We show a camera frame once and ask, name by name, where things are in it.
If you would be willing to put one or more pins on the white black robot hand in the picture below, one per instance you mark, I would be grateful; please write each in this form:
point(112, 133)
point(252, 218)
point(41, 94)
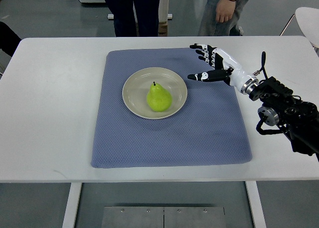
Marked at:
point(223, 67)

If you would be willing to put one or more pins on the green pear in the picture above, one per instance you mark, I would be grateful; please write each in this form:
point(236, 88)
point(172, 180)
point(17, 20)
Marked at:
point(158, 98)

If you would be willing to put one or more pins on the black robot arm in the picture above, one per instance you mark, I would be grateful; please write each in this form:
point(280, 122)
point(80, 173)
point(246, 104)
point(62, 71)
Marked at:
point(282, 112)

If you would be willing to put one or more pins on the beige round plate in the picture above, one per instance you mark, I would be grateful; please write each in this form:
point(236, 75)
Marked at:
point(136, 88)

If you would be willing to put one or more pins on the person in grey jeans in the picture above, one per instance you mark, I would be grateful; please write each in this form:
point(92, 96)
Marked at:
point(220, 18)

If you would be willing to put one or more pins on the cardboard box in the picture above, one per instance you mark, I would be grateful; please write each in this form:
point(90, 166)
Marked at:
point(162, 30)

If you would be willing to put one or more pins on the blue textured mat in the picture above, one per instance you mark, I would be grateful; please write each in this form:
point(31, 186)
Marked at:
point(207, 130)

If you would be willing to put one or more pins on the white chair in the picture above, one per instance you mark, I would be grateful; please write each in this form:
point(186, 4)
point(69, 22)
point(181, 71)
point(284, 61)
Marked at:
point(308, 21)

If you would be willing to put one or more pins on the person in dark trousers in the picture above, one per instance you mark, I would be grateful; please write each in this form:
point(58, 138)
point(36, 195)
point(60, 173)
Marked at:
point(146, 29)

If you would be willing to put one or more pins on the right white table leg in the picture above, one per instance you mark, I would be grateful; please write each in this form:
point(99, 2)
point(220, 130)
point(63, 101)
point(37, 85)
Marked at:
point(255, 204)

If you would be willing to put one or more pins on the white table leg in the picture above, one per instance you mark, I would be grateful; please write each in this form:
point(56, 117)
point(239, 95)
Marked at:
point(72, 205)
point(255, 204)

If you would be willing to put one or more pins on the left white table leg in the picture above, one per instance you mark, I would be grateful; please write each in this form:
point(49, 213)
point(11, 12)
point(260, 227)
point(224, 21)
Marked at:
point(72, 205)

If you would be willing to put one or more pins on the dark object at left edge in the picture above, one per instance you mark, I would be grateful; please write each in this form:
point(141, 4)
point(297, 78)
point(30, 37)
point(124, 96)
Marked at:
point(9, 40)

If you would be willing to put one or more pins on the grey metal base plate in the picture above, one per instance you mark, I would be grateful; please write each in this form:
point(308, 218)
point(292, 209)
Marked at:
point(163, 217)

